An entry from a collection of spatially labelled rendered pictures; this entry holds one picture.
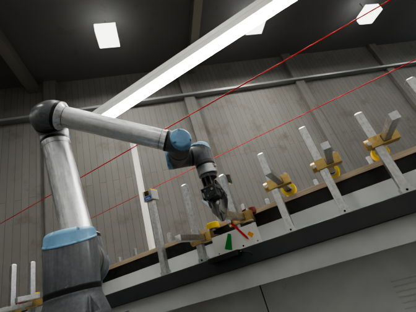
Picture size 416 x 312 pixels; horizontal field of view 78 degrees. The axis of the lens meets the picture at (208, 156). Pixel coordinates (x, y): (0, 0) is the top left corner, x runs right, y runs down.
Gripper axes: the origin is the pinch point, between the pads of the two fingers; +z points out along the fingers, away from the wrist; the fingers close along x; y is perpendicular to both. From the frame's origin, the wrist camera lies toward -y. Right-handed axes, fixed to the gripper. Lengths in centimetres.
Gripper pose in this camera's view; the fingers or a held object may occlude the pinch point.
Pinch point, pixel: (223, 218)
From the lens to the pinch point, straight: 114.9
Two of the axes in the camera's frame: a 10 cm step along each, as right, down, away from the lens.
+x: 8.5, -4.2, -3.2
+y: -4.6, -2.8, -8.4
